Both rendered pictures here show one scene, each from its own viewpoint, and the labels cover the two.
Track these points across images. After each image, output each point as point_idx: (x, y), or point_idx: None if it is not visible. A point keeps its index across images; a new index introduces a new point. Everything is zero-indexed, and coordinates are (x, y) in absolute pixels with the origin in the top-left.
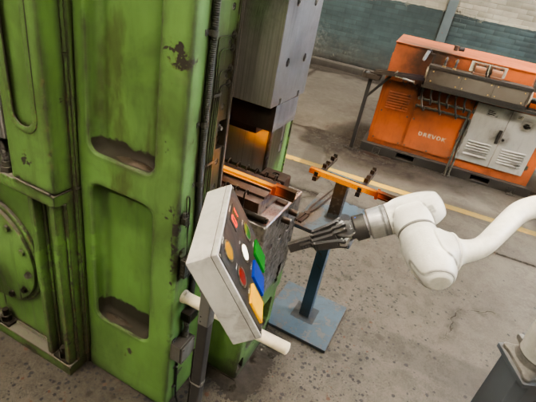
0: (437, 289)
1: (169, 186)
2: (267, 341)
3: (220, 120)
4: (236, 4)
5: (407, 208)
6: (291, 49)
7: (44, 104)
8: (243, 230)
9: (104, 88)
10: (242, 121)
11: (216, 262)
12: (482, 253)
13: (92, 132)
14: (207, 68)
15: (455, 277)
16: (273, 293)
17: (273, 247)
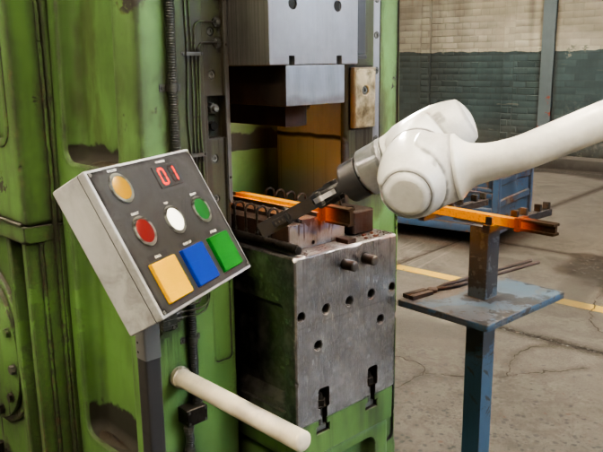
0: (412, 212)
1: None
2: (272, 429)
3: (211, 94)
4: None
5: (401, 124)
6: None
7: (13, 102)
8: (189, 202)
9: (83, 81)
10: (253, 103)
11: (83, 183)
12: (502, 155)
13: (70, 137)
14: (164, 11)
15: (432, 184)
16: (377, 434)
17: (334, 314)
